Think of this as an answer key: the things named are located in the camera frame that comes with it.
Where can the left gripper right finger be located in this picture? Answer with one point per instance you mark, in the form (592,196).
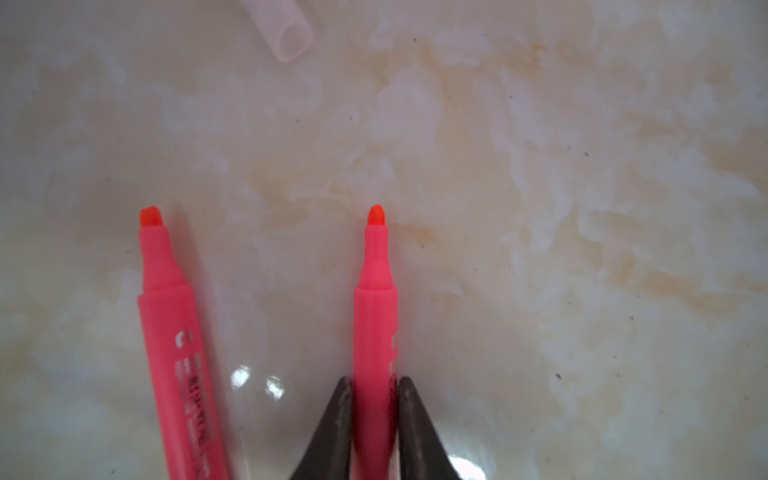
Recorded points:
(421,453)

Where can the translucent pen cap left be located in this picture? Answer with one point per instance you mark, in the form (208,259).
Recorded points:
(283,25)

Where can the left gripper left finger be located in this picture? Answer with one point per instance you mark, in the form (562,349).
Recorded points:
(328,455)

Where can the pink marker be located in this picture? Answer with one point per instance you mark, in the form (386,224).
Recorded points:
(375,320)
(183,393)

